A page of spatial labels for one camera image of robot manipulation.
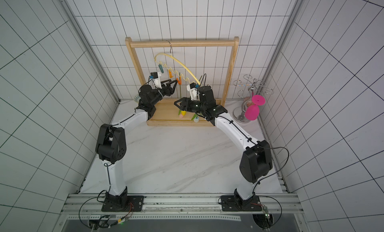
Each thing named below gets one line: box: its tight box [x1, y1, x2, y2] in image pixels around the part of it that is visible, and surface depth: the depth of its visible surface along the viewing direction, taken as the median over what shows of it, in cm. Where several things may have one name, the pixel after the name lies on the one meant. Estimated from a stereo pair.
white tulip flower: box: [191, 113, 200, 123], surface depth 94 cm
